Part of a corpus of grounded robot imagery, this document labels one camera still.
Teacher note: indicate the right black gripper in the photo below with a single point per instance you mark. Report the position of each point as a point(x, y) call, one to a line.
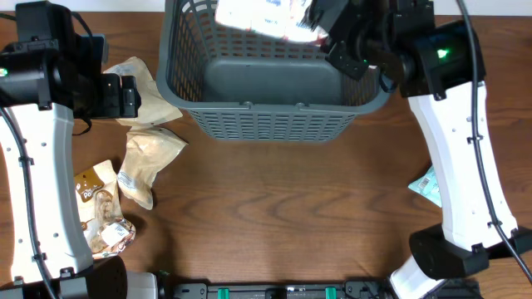
point(341, 58)

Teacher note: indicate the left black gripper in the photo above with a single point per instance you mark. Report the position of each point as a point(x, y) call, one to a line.
point(109, 105)

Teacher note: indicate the Kleenex tissue multipack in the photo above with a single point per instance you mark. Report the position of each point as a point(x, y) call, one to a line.
point(282, 19)

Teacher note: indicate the light blue snack packet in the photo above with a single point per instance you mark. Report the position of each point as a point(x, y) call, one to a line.
point(427, 187)

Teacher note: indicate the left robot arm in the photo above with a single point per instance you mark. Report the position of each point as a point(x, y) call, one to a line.
point(51, 77)

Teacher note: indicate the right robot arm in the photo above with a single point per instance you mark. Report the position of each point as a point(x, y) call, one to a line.
point(440, 70)

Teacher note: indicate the upper beige paper bag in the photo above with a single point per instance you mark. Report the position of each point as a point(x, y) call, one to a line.
point(154, 109)

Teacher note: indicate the beige paper bag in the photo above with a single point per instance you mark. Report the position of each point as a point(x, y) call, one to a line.
point(148, 151)
point(154, 109)

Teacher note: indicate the lower beige paper bag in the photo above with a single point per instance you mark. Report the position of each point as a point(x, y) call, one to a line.
point(148, 151)

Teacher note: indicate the grey plastic basket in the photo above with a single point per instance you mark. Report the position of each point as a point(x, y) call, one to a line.
point(239, 85)

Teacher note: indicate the brown white snack pouch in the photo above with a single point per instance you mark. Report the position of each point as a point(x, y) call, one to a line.
point(106, 230)

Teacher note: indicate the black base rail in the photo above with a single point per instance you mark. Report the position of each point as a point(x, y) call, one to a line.
point(144, 285)

